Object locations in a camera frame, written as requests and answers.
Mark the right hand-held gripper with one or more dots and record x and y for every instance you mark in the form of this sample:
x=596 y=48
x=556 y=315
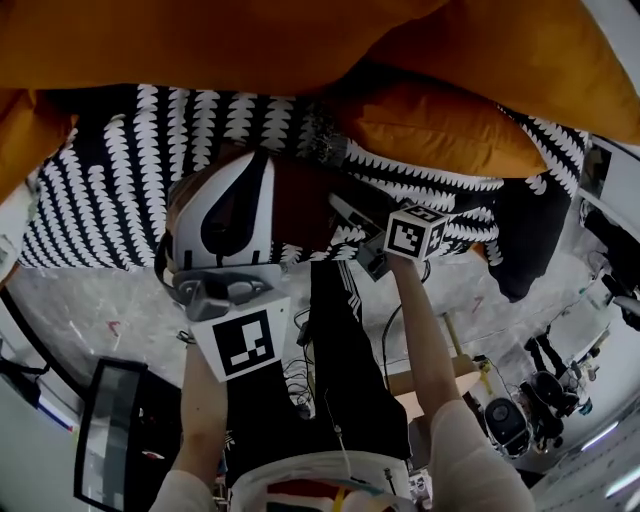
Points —
x=412 y=232

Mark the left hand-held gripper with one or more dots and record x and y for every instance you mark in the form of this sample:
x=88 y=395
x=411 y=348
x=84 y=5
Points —
x=240 y=345

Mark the brown book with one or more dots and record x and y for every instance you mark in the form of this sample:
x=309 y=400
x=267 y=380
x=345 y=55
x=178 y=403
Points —
x=305 y=200

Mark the orange sofa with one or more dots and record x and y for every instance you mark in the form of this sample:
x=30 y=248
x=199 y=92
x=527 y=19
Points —
x=478 y=250

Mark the person's left forearm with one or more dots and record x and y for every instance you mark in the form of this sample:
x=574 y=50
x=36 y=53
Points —
x=202 y=415

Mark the person's right forearm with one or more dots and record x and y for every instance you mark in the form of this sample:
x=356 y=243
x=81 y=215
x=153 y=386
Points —
x=427 y=340

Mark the black white striped throw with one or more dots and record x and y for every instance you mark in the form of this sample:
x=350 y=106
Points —
x=130 y=175

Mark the small orange cushion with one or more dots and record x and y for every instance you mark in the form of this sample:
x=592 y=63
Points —
x=25 y=140
x=435 y=135

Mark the large orange back cushion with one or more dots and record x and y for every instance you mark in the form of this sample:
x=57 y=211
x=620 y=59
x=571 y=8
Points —
x=200 y=45
x=525 y=65

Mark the black cloth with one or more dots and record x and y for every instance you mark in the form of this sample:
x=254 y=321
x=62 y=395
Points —
x=530 y=240

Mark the light wooden stool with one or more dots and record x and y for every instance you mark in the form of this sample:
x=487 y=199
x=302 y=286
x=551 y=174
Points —
x=440 y=390

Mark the black glass-top table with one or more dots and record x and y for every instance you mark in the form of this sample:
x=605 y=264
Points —
x=125 y=435

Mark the black round device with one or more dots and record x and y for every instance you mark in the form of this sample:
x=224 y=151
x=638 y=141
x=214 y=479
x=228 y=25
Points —
x=506 y=425

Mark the person's cream printed sweatshirt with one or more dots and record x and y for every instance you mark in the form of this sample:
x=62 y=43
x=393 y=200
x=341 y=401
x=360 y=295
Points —
x=475 y=460

